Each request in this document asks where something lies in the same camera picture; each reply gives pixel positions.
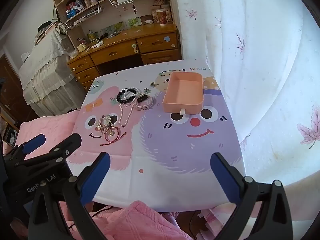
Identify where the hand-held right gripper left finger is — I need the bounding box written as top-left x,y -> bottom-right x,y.
28,152 -> 111,240

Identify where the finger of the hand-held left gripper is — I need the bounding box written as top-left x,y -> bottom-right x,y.
15,132 -> 82,171
4,134 -> 47,167

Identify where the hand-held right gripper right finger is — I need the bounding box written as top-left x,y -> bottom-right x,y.
210,152 -> 293,240

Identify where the red string bracelet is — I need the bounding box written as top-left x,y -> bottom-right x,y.
100,127 -> 127,147

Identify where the gold rhinestone hair comb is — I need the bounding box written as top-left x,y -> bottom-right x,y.
95,114 -> 113,130

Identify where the long pearl necklace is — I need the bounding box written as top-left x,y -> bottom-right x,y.
118,97 -> 137,128

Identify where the black bead bracelet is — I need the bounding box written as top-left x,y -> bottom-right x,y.
116,90 -> 140,104

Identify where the pale pink smart watch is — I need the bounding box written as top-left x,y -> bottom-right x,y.
135,94 -> 154,112

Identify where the pink plastic tray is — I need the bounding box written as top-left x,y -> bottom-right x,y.
162,71 -> 205,114

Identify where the dark brown door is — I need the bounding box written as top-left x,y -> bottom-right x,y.
0,54 -> 33,123

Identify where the cartoon printed tablecloth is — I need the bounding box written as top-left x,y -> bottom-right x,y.
65,59 -> 247,213

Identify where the white lace cover cloth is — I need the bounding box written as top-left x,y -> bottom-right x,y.
19,24 -> 80,117

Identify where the white leaf print curtain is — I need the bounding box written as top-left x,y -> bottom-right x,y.
172,0 -> 320,220

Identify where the black cap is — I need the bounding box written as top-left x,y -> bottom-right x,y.
37,21 -> 52,32

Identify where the wooden desk with drawers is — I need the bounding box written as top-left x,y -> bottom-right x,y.
67,22 -> 182,92

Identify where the red patterned paper cup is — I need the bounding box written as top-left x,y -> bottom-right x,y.
156,8 -> 168,27

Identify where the white pearl bracelet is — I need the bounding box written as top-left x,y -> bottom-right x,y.
122,87 -> 140,98

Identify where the white wire hanging rack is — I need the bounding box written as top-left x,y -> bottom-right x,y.
64,1 -> 104,28

